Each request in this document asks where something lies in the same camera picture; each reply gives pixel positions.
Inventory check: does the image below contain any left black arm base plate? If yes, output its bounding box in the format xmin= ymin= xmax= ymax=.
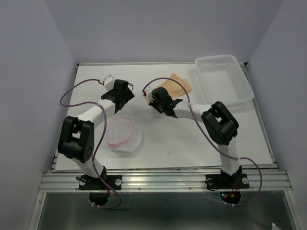
xmin=76 ymin=174 xmax=122 ymax=191

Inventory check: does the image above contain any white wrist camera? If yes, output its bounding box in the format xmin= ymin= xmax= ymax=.
xmin=103 ymin=75 xmax=115 ymax=92
xmin=142 ymin=85 xmax=153 ymax=102

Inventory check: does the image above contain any white plastic basket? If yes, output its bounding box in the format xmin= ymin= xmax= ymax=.
xmin=195 ymin=55 xmax=254 ymax=105

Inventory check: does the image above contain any white mesh laundry bag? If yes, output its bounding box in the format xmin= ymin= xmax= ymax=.
xmin=105 ymin=116 xmax=142 ymax=153

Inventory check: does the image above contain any beige bra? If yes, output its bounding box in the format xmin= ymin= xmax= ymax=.
xmin=157 ymin=73 xmax=192 ymax=99

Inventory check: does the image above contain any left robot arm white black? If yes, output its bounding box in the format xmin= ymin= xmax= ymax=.
xmin=58 ymin=75 xmax=134 ymax=189

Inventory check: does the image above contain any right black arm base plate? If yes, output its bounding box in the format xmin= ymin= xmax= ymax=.
xmin=205 ymin=173 xmax=250 ymax=190

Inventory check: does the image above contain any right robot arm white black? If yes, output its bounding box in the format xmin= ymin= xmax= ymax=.
xmin=143 ymin=87 xmax=242 ymax=189

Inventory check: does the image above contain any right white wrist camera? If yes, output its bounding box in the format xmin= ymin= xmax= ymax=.
xmin=142 ymin=85 xmax=153 ymax=102

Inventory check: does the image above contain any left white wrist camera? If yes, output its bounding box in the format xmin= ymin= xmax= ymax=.
xmin=103 ymin=75 xmax=115 ymax=92

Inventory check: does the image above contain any aluminium frame rail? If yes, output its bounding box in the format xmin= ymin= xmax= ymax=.
xmin=39 ymin=164 xmax=293 ymax=193

